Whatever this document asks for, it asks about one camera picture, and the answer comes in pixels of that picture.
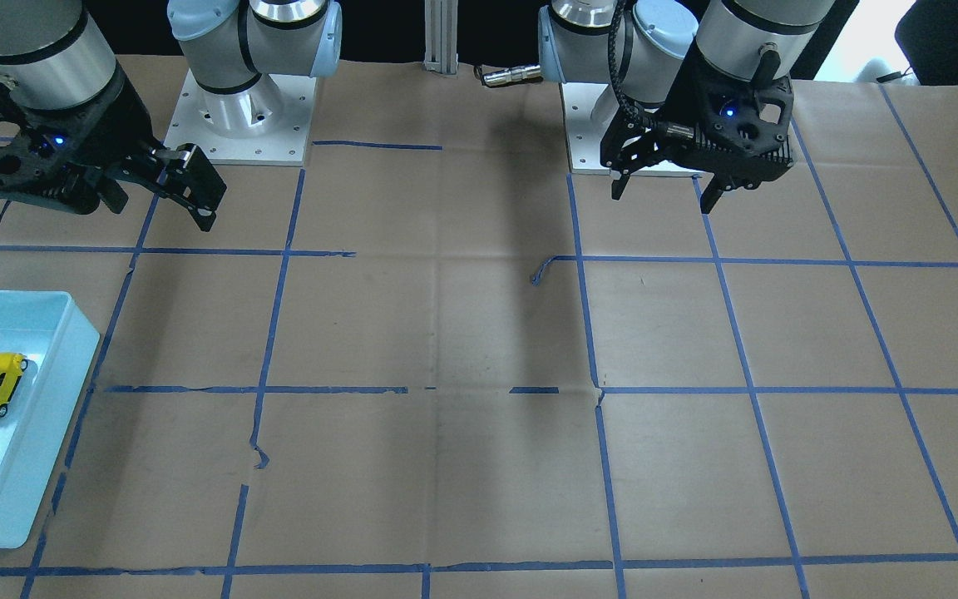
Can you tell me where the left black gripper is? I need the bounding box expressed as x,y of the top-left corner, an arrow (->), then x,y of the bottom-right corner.
600,42 -> 796,215

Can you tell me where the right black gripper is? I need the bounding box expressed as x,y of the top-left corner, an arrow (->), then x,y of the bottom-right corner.
0,66 -> 227,232

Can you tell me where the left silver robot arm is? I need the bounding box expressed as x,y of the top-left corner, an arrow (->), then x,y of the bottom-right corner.
537,1 -> 832,215

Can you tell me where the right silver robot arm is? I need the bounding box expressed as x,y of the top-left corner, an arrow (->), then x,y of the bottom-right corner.
0,1 -> 343,231

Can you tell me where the brown paper table cover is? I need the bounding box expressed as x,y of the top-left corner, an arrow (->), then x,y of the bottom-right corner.
0,63 -> 958,598

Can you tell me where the light blue plastic bin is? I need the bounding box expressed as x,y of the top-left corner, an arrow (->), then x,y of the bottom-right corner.
0,290 -> 100,548

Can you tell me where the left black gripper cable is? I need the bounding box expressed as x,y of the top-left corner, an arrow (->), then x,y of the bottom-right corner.
608,0 -> 783,138

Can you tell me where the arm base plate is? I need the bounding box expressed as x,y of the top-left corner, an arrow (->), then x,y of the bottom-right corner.
560,83 -> 705,178
164,72 -> 319,167

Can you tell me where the silver cable connector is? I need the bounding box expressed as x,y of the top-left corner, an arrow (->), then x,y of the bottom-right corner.
474,64 -> 543,88

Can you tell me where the aluminium frame post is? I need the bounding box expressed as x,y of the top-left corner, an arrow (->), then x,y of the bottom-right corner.
422,0 -> 459,77

